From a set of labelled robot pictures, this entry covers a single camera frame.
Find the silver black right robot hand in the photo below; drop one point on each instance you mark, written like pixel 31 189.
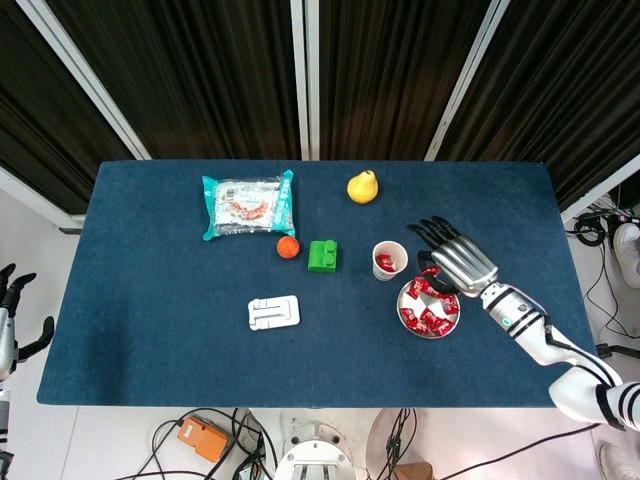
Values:
pixel 465 265

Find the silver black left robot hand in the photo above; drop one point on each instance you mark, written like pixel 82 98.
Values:
pixel 5 340

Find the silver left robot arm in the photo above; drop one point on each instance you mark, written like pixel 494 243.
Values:
pixel 4 415

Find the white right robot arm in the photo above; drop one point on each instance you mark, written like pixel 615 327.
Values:
pixel 520 320

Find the round metal plate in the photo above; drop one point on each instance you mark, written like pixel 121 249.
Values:
pixel 427 302

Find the white paper cup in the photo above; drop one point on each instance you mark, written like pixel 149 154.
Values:
pixel 382 276

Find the yellow pear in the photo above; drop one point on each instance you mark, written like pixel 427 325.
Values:
pixel 362 190

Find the green toy block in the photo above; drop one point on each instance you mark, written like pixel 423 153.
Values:
pixel 320 260

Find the blue felt table cloth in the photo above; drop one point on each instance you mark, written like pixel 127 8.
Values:
pixel 150 325

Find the white sneaker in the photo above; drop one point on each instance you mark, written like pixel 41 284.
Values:
pixel 612 460
pixel 627 250

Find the orange ball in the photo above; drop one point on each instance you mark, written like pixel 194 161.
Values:
pixel 288 248

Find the white folding phone stand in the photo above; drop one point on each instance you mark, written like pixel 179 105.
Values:
pixel 285 315

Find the grey round floor disc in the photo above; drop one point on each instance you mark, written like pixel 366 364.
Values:
pixel 380 440

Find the black curtain panel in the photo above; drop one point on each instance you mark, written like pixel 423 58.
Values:
pixel 390 75
pixel 190 75
pixel 565 90
pixel 30 100

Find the brown cardboard box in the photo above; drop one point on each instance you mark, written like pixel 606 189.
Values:
pixel 415 472

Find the orange control box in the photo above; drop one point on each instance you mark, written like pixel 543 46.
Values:
pixel 202 440

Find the teal noodle packet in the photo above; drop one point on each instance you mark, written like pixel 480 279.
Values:
pixel 245 205

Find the white robot torso base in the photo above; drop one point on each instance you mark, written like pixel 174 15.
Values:
pixel 315 457

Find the white frame post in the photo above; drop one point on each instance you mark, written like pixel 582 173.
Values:
pixel 84 80
pixel 40 200
pixel 600 191
pixel 313 75
pixel 299 75
pixel 465 80

